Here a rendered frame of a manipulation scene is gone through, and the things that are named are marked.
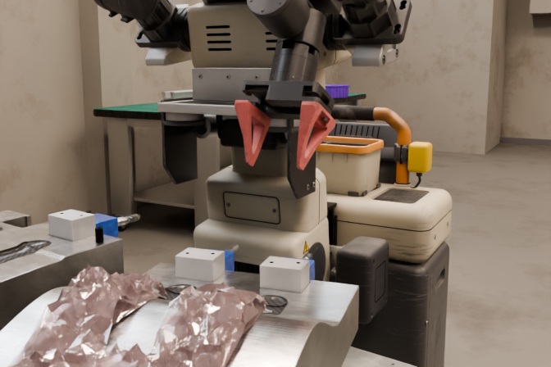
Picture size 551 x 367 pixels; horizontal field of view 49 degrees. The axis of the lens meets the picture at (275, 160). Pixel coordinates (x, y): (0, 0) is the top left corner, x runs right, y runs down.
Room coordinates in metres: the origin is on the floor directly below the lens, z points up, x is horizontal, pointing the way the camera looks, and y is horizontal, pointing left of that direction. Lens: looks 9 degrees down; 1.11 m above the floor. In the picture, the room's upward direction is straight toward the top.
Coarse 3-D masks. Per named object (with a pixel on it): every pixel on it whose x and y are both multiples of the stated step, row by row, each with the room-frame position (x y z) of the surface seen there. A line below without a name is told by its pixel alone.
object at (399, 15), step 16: (384, 0) 0.97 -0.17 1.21; (400, 0) 1.02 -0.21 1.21; (352, 16) 0.98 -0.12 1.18; (368, 16) 0.97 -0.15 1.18; (384, 16) 0.98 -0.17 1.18; (400, 16) 1.00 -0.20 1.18; (352, 32) 1.01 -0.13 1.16; (368, 32) 0.99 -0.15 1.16; (384, 32) 0.99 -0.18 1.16; (400, 32) 0.98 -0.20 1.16
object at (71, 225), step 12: (48, 216) 0.76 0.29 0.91; (60, 216) 0.75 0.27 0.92; (72, 216) 0.75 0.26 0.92; (84, 216) 0.75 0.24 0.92; (96, 216) 0.80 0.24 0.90; (108, 216) 0.80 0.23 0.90; (132, 216) 0.84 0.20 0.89; (60, 228) 0.74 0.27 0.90; (72, 228) 0.73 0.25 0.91; (84, 228) 0.74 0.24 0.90; (108, 228) 0.78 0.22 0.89; (72, 240) 0.73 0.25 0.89
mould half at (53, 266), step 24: (0, 216) 0.85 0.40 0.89; (0, 240) 0.74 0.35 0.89; (24, 240) 0.73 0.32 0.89; (48, 240) 0.73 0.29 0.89; (120, 240) 0.73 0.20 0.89; (0, 264) 0.65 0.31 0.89; (24, 264) 0.65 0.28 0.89; (48, 264) 0.65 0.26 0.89; (72, 264) 0.68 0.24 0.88; (96, 264) 0.70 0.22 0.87; (120, 264) 0.73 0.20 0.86; (0, 288) 0.60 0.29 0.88; (24, 288) 0.63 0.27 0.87; (48, 288) 0.65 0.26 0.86; (0, 312) 0.60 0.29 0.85
